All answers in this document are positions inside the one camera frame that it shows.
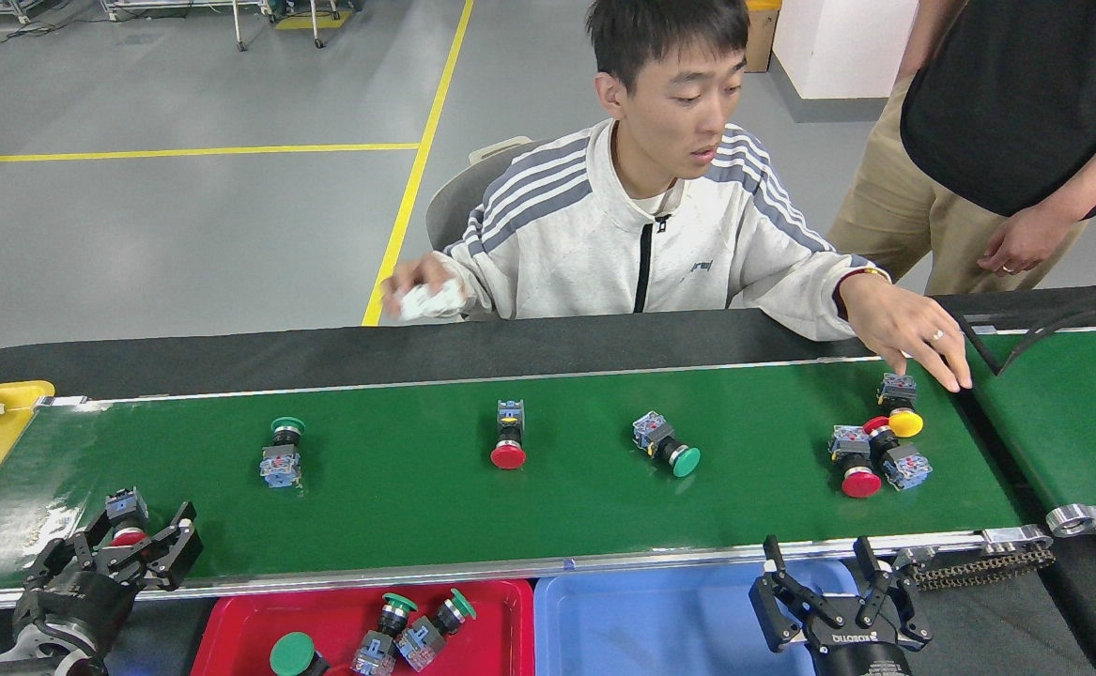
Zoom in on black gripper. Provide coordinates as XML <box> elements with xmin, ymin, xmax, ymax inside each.
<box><xmin>749</xmin><ymin>535</ymin><xmax>934</xmax><ymax>676</ymax></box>
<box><xmin>12</xmin><ymin>502</ymin><xmax>204</xmax><ymax>649</ymax></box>

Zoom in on yellow push button switch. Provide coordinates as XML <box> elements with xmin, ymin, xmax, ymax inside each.
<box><xmin>877</xmin><ymin>372</ymin><xmax>925</xmax><ymax>439</ymax></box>

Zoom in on white circuit breaker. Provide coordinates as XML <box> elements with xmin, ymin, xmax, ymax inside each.
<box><xmin>395</xmin><ymin>278</ymin><xmax>470</xmax><ymax>324</ymax></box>

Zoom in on red plastic tray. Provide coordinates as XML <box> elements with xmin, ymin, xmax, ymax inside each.
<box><xmin>191</xmin><ymin>578</ymin><xmax>536</xmax><ymax>676</ymax></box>

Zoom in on blue plastic tray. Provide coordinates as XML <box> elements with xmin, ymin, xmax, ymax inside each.
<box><xmin>533</xmin><ymin>559</ymin><xmax>863</xmax><ymax>676</ymax></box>

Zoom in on long green conveyor belt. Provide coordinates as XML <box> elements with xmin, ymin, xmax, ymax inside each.
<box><xmin>0</xmin><ymin>349</ymin><xmax>1056</xmax><ymax>621</ymax></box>

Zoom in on short green feeder conveyor belt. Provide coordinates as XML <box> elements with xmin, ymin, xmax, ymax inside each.
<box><xmin>956</xmin><ymin>324</ymin><xmax>1096</xmax><ymax>538</ymax></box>

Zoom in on person's left hand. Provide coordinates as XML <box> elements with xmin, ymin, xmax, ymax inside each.
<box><xmin>839</xmin><ymin>272</ymin><xmax>973</xmax><ymax>392</ymax></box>
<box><xmin>977</xmin><ymin>203</ymin><xmax>1076</xmax><ymax>276</ymax></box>

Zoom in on person's right hand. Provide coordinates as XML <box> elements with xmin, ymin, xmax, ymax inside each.
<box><xmin>386</xmin><ymin>252</ymin><xmax>459</xmax><ymax>303</ymax></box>

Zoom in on person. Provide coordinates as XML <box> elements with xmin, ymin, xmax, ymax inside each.
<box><xmin>435</xmin><ymin>0</ymin><xmax>891</xmax><ymax>342</ymax></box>
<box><xmin>825</xmin><ymin>0</ymin><xmax>1096</xmax><ymax>297</ymax></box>

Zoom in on grey office chair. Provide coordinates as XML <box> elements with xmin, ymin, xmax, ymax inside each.
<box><xmin>425</xmin><ymin>136</ymin><xmax>534</xmax><ymax>253</ymax></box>

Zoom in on white wheeled stand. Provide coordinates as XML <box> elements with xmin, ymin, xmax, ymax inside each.
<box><xmin>228</xmin><ymin>0</ymin><xmax>328</xmax><ymax>50</ymax></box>

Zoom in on yellow floor plate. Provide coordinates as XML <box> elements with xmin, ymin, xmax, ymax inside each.
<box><xmin>275</xmin><ymin>9</ymin><xmax>351</xmax><ymax>29</ymax></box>

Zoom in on cardboard box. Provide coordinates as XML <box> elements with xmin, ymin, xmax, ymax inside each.
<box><xmin>745</xmin><ymin>0</ymin><xmax>783</xmax><ymax>74</ymax></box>

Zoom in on conveyor drive chain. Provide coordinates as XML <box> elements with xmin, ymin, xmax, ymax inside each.
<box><xmin>904</xmin><ymin>545</ymin><xmax>1056</xmax><ymax>591</ymax></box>

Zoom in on black guide bracket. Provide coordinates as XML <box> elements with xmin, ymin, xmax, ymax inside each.
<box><xmin>956</xmin><ymin>284</ymin><xmax>1096</xmax><ymax>376</ymax></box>

